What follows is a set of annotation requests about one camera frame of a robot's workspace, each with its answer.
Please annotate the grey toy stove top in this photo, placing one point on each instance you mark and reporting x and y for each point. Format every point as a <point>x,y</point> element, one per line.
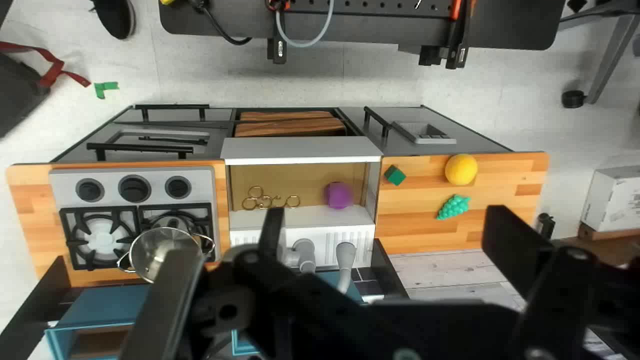
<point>133,188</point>

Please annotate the green toy cube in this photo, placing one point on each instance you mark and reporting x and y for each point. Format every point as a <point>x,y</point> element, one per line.
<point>394,175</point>

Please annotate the green toy grapes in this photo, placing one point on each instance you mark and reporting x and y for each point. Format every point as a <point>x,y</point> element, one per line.
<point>452,207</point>

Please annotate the small black clamp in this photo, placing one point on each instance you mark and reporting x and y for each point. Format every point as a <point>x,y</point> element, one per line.
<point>277,50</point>

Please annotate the grey wood backsplash panel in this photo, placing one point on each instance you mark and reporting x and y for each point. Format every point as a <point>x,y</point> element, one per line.
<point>452,277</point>

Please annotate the grey oven door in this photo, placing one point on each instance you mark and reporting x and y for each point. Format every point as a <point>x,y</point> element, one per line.
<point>133,122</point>

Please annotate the black work table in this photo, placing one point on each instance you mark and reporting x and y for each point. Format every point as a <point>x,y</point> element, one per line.
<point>373,22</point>

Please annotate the grey toy faucet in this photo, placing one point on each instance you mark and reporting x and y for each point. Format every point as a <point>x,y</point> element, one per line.
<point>347,260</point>

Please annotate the teal storage bin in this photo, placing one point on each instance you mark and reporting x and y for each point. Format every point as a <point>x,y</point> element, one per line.
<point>92,313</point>

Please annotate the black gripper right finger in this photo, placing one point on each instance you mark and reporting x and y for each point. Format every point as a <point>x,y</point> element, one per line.
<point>580,301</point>

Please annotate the wooden drawer crate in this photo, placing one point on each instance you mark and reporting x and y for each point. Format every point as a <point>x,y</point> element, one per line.
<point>290,125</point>

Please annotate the small metal pot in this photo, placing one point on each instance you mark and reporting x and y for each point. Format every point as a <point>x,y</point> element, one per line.
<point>159,253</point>

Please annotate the white toy sink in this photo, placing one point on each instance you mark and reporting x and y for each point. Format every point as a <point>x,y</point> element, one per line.
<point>300,148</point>

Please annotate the white cardboard box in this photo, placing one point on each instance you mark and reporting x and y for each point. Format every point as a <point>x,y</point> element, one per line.
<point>613,201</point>

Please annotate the grey faucet knob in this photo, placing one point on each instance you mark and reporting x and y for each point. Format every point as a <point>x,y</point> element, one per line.
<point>303,253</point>

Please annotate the purple toy ball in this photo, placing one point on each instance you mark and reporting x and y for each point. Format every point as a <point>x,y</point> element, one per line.
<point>339,195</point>

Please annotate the grey cabinet door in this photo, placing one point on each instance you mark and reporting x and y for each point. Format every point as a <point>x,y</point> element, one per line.
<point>427,122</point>

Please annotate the wooden toy kitchen unit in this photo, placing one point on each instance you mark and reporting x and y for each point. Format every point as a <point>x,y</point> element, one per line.
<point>417,207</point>

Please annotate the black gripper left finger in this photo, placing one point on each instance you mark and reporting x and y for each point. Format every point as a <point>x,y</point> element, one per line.
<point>313,320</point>

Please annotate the grey leg with black caster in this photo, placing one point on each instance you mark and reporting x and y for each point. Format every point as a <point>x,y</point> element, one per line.
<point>611,56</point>

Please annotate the yellow toy lemon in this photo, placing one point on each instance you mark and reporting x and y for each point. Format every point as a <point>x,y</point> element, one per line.
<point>461,169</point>

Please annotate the black round object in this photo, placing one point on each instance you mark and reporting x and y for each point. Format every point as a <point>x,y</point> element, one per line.
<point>114,15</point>

